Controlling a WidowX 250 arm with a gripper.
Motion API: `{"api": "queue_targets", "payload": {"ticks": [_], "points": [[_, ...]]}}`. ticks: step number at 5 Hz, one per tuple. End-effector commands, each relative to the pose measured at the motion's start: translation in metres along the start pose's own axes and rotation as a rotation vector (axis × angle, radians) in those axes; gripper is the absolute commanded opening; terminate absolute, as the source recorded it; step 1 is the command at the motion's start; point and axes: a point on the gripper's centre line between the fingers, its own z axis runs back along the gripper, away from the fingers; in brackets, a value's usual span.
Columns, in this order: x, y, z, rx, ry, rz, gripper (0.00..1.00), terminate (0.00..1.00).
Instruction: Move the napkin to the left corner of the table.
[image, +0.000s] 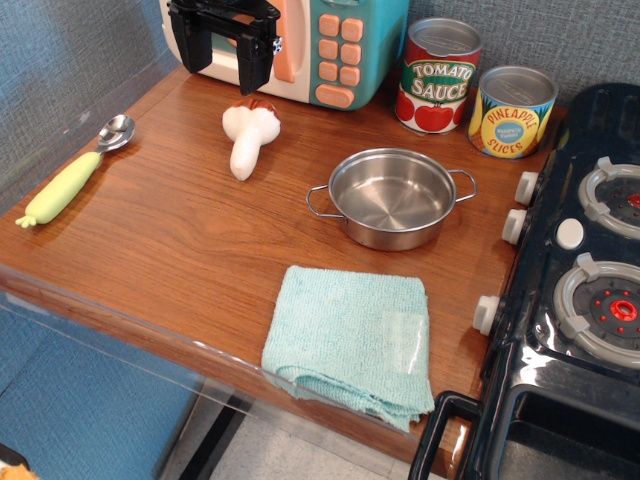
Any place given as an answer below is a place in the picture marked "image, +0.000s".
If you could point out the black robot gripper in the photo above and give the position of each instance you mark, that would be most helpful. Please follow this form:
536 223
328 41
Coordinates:
253 22

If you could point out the plush white brown mushroom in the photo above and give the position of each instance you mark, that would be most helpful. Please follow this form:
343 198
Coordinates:
249 124

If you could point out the small stainless steel pot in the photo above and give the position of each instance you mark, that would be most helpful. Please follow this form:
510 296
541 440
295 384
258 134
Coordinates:
391 199

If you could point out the light teal napkin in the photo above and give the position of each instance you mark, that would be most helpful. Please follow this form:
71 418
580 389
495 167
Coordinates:
360 340

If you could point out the orange object at corner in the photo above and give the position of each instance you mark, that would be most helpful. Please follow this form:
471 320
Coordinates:
14 466

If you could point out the teal toy microwave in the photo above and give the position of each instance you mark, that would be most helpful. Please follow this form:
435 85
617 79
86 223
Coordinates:
336 54

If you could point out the tomato sauce can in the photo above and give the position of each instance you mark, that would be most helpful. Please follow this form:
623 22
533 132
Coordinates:
440 63

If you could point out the pineapple slices can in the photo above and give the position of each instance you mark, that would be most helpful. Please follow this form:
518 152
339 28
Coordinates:
512 109

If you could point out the black toy stove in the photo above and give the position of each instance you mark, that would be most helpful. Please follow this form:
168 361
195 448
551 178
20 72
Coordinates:
560 396

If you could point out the spoon with green handle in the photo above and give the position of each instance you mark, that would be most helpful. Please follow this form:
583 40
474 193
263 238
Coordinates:
64 187

